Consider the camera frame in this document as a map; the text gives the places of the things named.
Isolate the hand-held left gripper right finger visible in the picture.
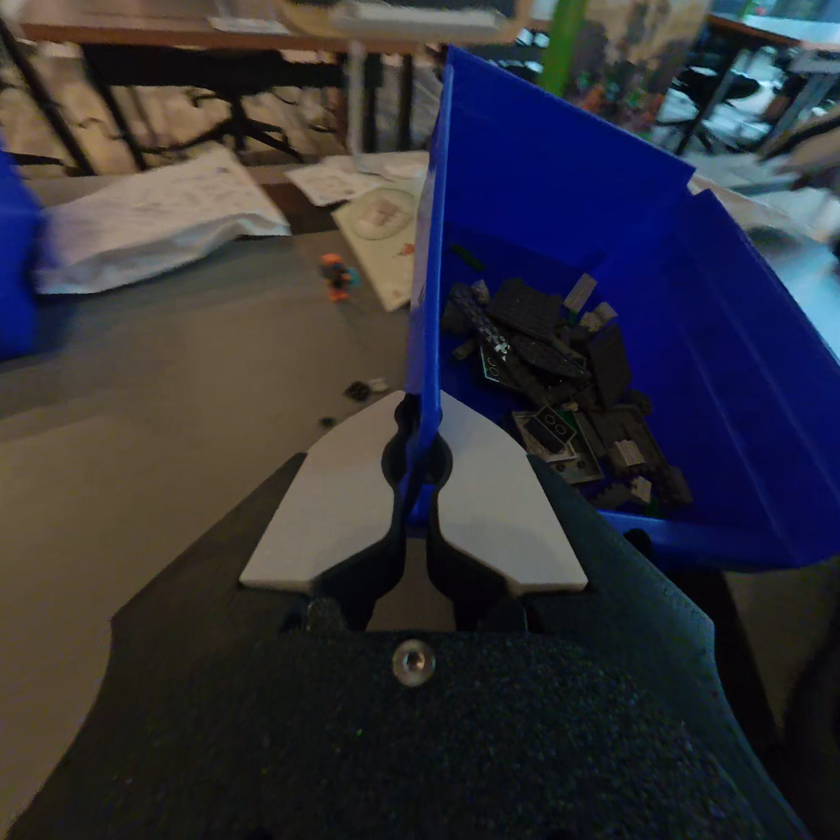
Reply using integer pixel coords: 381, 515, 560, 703
427, 390, 589, 595

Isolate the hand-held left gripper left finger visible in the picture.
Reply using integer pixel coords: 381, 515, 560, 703
239, 390, 411, 592

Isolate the pile of small toy bricks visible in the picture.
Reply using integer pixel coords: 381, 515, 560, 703
320, 377, 391, 429

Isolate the building instruction booklet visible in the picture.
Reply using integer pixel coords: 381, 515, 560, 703
331, 187, 434, 312

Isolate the blue plastic bin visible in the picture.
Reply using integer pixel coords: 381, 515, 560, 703
0, 151, 43, 362
403, 46, 840, 572

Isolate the grey desk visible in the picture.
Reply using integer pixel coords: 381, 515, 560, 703
0, 164, 840, 756

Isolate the heap of dark grey bricks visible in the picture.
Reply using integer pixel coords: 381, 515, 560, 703
443, 276, 695, 514

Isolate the orange toy brick model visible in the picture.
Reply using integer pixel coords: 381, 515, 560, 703
319, 252, 361, 303

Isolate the black office chair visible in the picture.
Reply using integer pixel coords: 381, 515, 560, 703
85, 46, 306, 165

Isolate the green toy set box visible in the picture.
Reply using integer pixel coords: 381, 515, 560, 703
538, 0, 713, 132

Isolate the wooden table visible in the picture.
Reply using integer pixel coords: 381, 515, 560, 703
0, 13, 526, 175

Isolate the long office table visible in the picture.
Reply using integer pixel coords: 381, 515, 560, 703
676, 13, 840, 158

